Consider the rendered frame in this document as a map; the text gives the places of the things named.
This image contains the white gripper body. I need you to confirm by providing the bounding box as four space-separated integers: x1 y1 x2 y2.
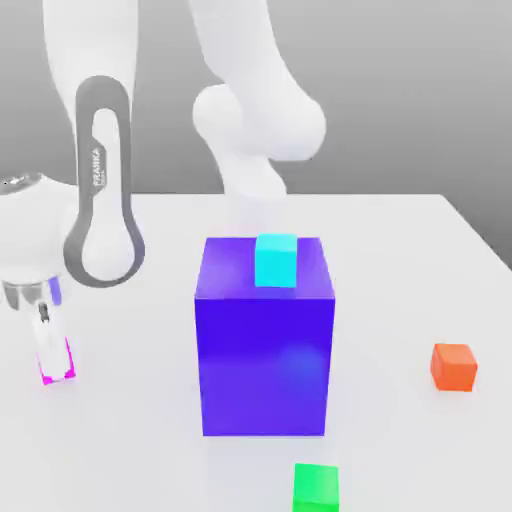
30 304 69 381

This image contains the small magenta cube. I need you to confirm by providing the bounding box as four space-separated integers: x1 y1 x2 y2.
36 336 77 386

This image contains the small cyan cube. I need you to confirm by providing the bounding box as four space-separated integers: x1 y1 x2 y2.
254 233 299 289

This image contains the small green cube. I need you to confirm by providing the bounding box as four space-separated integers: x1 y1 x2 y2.
291 462 340 512

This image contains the small orange cube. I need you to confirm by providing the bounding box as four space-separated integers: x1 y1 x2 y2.
430 342 480 393

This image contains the large blue box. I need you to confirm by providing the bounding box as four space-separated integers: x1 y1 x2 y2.
194 236 336 438

